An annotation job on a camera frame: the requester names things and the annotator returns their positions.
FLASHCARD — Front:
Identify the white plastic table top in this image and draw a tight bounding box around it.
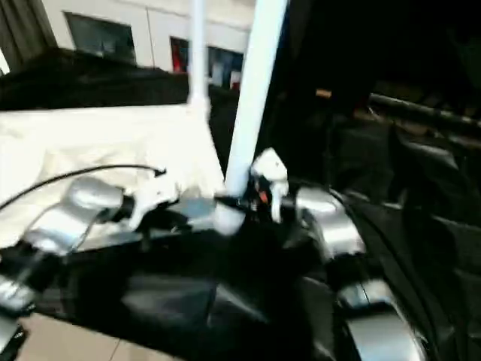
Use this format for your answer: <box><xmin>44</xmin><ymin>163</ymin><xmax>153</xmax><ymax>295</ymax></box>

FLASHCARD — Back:
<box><xmin>0</xmin><ymin>104</ymin><xmax>246</xmax><ymax>250</ymax></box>

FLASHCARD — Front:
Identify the white plastic table leg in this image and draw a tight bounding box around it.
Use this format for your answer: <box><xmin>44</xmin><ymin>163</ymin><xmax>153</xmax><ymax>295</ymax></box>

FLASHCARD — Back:
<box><xmin>186</xmin><ymin>0</ymin><xmax>212</xmax><ymax>121</ymax></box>
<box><xmin>223</xmin><ymin>0</ymin><xmax>289</xmax><ymax>201</ymax></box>

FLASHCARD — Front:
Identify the black plastic mat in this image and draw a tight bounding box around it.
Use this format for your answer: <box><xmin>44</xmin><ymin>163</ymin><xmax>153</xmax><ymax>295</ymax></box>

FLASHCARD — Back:
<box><xmin>0</xmin><ymin>49</ymin><xmax>481</xmax><ymax>361</ymax></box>

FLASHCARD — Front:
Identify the white glass-door cabinet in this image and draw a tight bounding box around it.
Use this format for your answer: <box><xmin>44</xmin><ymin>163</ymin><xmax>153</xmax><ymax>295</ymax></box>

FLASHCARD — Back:
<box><xmin>41</xmin><ymin>0</ymin><xmax>258</xmax><ymax>93</ymax></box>

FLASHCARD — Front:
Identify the black low bench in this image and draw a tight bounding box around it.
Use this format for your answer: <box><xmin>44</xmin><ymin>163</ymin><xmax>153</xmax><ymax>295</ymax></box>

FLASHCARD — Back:
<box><xmin>367</xmin><ymin>93</ymin><xmax>481</xmax><ymax>130</ymax></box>

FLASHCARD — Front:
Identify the grey curtain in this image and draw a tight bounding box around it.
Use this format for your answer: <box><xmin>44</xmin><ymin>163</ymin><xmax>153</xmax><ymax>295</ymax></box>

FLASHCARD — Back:
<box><xmin>0</xmin><ymin>0</ymin><xmax>58</xmax><ymax>70</ymax></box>

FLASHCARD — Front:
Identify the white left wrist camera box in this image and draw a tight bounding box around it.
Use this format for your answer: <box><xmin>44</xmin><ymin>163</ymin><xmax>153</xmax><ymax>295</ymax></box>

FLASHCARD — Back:
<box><xmin>126</xmin><ymin>172</ymin><xmax>182</xmax><ymax>231</ymax></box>

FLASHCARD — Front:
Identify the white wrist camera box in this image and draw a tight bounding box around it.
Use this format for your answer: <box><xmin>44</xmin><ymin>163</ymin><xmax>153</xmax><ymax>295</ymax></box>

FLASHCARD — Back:
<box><xmin>250</xmin><ymin>148</ymin><xmax>289</xmax><ymax>225</ymax></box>
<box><xmin>126</xmin><ymin>172</ymin><xmax>182</xmax><ymax>231</ymax></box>

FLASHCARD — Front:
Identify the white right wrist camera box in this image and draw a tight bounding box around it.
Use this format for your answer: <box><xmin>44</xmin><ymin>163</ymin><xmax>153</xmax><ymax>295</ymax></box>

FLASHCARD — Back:
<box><xmin>250</xmin><ymin>148</ymin><xmax>289</xmax><ymax>225</ymax></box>

